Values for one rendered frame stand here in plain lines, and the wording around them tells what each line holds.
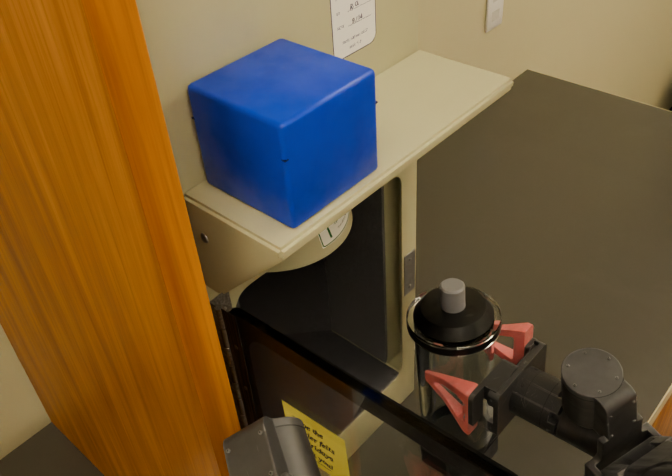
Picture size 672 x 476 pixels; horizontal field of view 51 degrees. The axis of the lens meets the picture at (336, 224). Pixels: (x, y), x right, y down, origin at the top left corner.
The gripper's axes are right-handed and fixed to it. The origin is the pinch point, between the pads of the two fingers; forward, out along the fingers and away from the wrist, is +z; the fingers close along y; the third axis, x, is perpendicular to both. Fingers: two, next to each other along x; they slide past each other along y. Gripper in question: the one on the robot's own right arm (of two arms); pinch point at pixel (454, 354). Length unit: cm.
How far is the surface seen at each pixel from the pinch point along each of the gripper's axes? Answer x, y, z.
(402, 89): -33.7, 1.1, 4.7
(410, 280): -1.8, -6.2, 11.2
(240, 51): -42.7, 16.8, 7.9
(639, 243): 23, -62, 1
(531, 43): 13, -118, 57
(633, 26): 34, -194, 59
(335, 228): -16.8, 5.2, 12.1
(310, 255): -15.7, 9.5, 12.1
